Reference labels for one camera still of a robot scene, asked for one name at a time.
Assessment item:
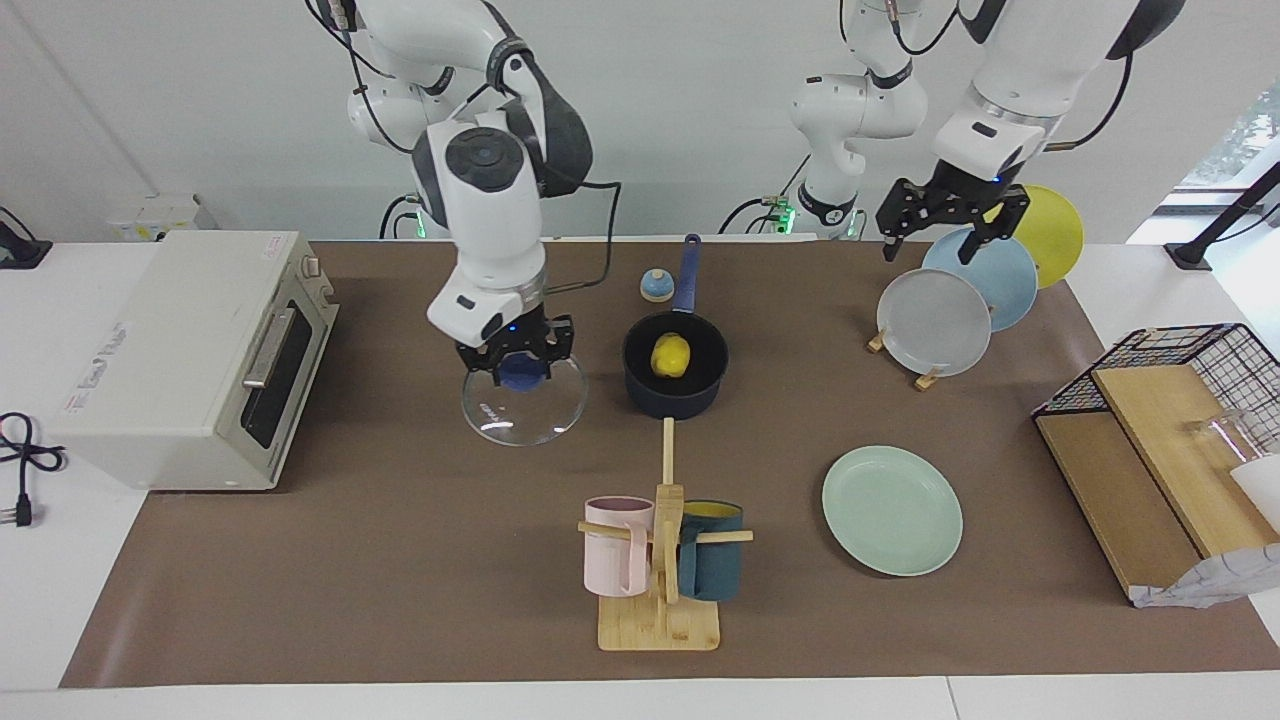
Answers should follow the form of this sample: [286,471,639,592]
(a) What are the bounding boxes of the white power strip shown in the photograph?
[105,194,217,242]

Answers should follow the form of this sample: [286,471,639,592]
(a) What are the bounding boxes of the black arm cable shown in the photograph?
[543,178,623,294]
[1043,50,1135,153]

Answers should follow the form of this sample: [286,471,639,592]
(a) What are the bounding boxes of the dark teal mug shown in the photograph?
[677,500,745,602]

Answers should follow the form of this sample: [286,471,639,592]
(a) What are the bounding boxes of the black clamp mount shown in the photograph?
[0,205,53,271]

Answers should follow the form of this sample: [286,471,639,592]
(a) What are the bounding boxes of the light blue plate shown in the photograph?
[922,228,1039,333]

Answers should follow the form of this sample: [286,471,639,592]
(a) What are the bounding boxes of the wooden mug tree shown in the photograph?
[577,418,754,653]

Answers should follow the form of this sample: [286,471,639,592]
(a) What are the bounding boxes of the pink mug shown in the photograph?
[584,496,655,598]

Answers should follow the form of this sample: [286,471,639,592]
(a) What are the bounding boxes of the black base cable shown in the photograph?
[379,194,426,241]
[718,152,813,237]

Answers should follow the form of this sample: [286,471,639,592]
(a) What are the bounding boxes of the wooden shelf boards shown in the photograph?
[1035,365,1280,601]

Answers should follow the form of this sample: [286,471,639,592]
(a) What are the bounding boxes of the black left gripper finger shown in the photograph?
[958,185,1032,267]
[877,180,929,264]

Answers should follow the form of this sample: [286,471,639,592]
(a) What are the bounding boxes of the black left base cable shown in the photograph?
[718,152,813,237]

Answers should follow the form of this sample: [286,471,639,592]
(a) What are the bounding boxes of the dark blue saucepan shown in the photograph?
[622,235,729,421]

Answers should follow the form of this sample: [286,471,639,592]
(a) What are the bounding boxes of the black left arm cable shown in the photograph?
[1043,50,1135,153]

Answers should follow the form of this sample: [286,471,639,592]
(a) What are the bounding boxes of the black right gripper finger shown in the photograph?
[540,314,578,380]
[456,342,502,390]

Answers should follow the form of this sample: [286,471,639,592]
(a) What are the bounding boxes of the yellow plate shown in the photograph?
[985,185,1085,291]

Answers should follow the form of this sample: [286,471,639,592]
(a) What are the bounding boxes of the wooden plate rack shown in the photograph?
[866,325,943,392]

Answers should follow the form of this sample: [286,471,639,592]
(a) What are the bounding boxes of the cream toaster oven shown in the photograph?
[48,230,340,492]

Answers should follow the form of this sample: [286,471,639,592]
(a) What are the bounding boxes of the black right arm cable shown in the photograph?
[543,178,623,294]

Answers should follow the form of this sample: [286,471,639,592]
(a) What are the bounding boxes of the black power cord with plug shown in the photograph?
[0,412,67,529]

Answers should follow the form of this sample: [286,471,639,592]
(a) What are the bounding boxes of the green plate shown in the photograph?
[822,445,964,578]

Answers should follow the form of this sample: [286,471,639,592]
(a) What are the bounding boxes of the white cup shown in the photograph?
[1230,455,1280,533]

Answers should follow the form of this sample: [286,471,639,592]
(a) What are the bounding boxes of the white marble-patterned sheet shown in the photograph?
[1130,543,1280,609]

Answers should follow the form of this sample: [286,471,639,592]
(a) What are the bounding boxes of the black angled stand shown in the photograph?
[1165,160,1280,271]

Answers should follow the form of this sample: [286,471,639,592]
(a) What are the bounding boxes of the black wire basket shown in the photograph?
[1032,323,1280,459]

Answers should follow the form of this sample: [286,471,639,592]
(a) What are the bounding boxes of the yellow lemon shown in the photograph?
[651,334,694,379]

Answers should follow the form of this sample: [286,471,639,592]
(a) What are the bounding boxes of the brown table mat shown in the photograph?
[60,240,1280,689]

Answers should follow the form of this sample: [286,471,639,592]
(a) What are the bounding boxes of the glass lid with blue knob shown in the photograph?
[461,350,588,447]

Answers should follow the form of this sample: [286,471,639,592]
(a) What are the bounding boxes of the black right base cable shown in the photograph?
[379,194,426,241]

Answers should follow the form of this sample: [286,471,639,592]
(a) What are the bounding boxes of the clear glass cup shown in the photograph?
[1185,408,1263,471]

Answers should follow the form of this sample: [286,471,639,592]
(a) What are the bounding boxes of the grey plate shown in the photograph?
[877,268,993,378]

